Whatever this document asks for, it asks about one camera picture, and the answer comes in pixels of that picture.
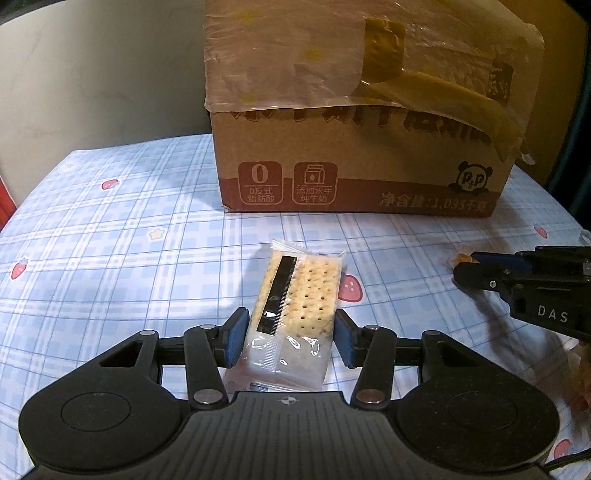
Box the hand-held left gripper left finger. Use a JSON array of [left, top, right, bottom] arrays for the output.
[[98, 307, 251, 411]]

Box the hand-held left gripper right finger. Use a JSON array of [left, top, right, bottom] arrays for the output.
[[335, 309, 482, 411]]

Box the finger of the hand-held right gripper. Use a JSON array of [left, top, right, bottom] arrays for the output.
[[452, 261, 514, 297], [471, 251, 533, 274]]

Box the clear cracker packet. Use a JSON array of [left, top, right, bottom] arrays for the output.
[[224, 239, 348, 393]]

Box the brown cardboard box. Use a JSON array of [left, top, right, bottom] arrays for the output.
[[203, 0, 546, 217]]

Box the clear plastic bag liner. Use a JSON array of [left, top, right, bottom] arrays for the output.
[[203, 0, 546, 165]]

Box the red leaf-print curtain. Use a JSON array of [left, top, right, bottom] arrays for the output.
[[0, 173, 17, 228]]

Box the black cable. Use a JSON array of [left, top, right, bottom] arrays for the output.
[[547, 451, 591, 472]]

